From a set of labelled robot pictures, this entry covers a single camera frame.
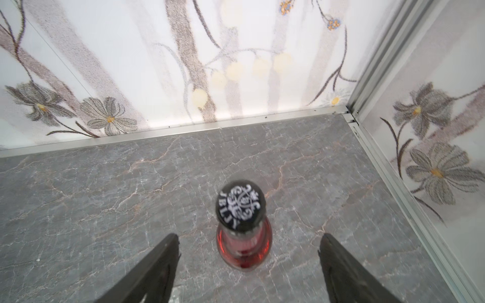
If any pink red bottle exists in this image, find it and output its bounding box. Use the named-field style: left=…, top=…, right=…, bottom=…
left=215, top=179, right=272, bottom=271

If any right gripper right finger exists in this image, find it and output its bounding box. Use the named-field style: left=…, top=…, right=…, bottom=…
left=318, top=233, right=401, bottom=303

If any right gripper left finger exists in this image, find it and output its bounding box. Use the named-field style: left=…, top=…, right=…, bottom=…
left=96, top=233, right=180, bottom=302

